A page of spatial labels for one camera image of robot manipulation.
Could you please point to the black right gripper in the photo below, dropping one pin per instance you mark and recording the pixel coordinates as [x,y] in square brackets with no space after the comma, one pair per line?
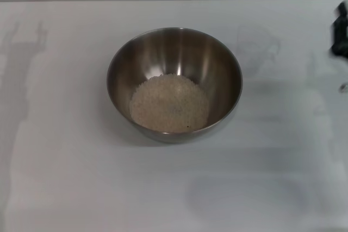
[340,39]

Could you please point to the clear plastic measuring cup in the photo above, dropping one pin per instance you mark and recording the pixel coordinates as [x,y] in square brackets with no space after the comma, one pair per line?
[258,50]

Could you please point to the stainless steel mixing bowl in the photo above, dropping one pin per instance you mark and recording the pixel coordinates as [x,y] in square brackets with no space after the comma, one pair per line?
[174,52]

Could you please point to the white rice grains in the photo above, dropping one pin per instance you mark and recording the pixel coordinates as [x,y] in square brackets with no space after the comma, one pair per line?
[168,107]

